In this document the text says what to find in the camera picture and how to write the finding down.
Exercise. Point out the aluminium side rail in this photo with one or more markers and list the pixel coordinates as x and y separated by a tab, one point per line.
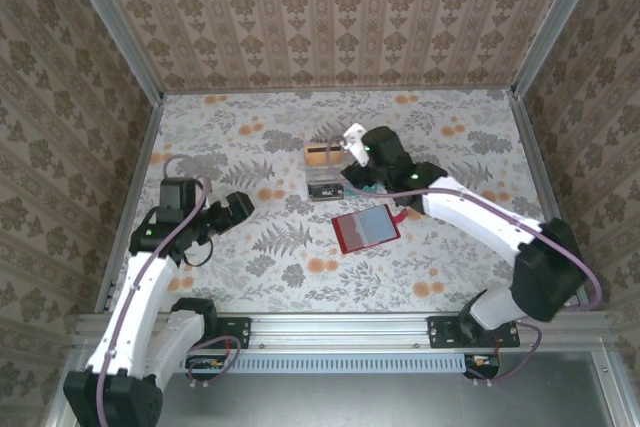
534	147
143	147

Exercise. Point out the stack of gold cards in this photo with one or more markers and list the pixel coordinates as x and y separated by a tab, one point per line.
320	159

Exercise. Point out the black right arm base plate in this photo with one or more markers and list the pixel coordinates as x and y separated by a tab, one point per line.
442	332

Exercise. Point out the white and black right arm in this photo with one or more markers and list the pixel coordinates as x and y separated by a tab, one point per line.
475	217

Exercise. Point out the stack of teal cards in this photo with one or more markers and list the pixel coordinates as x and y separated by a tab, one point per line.
365	191

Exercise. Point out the aluminium corner post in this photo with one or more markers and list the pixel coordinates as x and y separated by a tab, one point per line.
555	22
119	27

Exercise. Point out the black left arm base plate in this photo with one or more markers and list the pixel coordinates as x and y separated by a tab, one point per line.
235	332

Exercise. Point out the red card holder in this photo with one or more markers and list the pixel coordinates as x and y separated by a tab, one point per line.
380	224

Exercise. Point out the black connector box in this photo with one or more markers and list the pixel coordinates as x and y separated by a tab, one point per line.
200	372
487	369

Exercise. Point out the thin aluminium wall rail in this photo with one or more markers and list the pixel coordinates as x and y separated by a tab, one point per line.
340	90

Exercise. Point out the grey steel panel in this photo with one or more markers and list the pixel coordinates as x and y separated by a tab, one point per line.
350	402

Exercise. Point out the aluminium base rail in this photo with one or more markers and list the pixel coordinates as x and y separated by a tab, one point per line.
340	327

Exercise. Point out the clear acrylic card organizer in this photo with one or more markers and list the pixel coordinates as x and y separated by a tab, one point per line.
325	177

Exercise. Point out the stack of black cards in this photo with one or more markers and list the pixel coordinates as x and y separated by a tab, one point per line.
325	193

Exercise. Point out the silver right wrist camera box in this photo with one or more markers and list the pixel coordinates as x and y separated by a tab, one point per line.
356	139

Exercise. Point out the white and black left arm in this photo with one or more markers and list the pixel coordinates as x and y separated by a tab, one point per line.
145	292

